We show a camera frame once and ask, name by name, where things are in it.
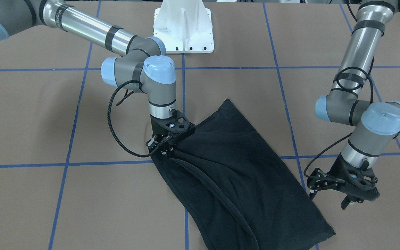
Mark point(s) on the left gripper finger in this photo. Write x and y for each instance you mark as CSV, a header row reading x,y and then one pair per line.
x,y
313,191
347,201

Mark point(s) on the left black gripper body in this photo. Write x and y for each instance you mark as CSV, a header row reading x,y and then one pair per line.
x,y
337,168

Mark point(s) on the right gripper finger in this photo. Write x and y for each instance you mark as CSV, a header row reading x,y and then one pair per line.
x,y
166,151

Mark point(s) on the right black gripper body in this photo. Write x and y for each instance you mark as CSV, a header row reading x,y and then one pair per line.
x,y
156,131

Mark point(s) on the black graphic t-shirt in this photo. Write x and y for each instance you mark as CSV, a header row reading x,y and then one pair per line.
x,y
238,191

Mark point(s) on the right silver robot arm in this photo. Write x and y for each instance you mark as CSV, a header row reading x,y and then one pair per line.
x,y
141,65

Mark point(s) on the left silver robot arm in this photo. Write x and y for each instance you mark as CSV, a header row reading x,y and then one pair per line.
x,y
375,124

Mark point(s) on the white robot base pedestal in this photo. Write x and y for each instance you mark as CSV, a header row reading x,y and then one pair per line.
x,y
184,26

